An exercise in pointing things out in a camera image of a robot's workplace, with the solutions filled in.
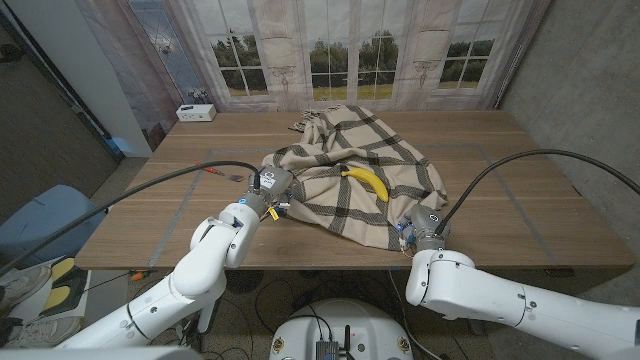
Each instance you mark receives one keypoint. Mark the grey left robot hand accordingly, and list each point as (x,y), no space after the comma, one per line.
(272,187)

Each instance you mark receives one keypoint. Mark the beige plaid scarf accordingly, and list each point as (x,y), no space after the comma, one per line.
(340,145)

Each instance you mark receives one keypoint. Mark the yellow banana-shaped toy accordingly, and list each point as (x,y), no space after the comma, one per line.
(370,180)

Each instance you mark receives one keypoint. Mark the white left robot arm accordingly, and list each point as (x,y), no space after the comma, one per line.
(200,270)

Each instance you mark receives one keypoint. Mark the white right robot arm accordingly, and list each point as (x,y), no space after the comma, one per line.
(500,300)

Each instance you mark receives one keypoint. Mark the black round floor device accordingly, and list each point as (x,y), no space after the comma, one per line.
(243,281)

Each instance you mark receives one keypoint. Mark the white power strip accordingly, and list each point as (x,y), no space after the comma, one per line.
(195,113)

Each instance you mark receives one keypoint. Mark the white table leg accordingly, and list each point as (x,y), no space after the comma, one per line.
(205,322)

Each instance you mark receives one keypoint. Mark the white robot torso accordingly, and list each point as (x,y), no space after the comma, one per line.
(345,320)

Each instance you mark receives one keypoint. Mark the small orange floor object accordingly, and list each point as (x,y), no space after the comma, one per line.
(137,275)

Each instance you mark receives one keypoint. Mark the printed window backdrop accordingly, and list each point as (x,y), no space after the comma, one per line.
(350,30)

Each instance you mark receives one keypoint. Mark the yellow and black foot pedal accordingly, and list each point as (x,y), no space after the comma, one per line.
(62,287)

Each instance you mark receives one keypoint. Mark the white robot body cover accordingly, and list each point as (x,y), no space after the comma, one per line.
(100,354)

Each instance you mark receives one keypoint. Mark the white sneaker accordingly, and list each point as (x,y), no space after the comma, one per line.
(22,282)
(47,331)

